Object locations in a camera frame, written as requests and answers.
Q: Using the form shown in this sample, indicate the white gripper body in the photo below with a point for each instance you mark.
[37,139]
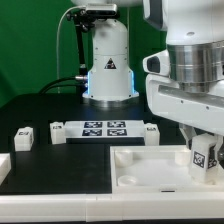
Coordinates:
[167,100]

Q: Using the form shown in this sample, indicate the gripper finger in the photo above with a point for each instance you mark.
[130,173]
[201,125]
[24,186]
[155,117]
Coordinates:
[220,147]
[188,133]

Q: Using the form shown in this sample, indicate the white square tabletop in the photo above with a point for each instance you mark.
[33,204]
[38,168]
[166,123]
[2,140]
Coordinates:
[148,169]

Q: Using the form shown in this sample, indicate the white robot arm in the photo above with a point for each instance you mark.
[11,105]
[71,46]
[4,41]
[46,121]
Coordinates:
[185,81]

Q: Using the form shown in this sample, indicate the white obstacle fence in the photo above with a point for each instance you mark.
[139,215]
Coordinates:
[111,207]

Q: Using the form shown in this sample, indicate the white marker base sheet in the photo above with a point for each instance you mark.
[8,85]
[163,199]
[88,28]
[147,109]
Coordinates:
[104,129]

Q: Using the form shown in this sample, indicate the black camera on stand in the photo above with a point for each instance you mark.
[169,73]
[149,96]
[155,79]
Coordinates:
[84,20]

